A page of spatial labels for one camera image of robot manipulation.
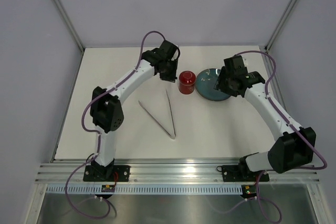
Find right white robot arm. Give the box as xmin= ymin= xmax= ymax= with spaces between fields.
xmin=214 ymin=55 xmax=316 ymax=181

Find aluminium mounting rail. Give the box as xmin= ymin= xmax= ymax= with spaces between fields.
xmin=35 ymin=158 xmax=320 ymax=184

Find metal tongs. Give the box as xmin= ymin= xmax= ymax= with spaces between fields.
xmin=138 ymin=88 xmax=177 ymax=140

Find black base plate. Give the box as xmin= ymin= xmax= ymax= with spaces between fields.
xmin=83 ymin=165 xmax=131 ymax=182
xmin=216 ymin=165 xmax=260 ymax=183

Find red can lid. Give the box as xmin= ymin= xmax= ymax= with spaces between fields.
xmin=179 ymin=71 xmax=196 ymax=86

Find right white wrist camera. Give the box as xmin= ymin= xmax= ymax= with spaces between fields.
xmin=242 ymin=57 xmax=248 ymax=67

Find white slotted cable duct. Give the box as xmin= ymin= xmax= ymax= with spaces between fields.
xmin=46 ymin=184 xmax=243 ymax=195

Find red metal can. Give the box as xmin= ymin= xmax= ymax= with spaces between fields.
xmin=178 ymin=78 xmax=196 ymax=94

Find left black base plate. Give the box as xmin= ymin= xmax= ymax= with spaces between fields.
xmin=83 ymin=165 xmax=131 ymax=182

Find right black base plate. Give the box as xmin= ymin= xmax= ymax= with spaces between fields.
xmin=216 ymin=165 xmax=260 ymax=183

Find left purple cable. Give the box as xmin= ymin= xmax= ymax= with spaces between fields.
xmin=64 ymin=30 xmax=167 ymax=220

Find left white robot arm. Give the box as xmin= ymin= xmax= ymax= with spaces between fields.
xmin=90 ymin=40 xmax=181 ymax=181

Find blue ceramic plate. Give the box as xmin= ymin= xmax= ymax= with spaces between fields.
xmin=195 ymin=68 xmax=230 ymax=101

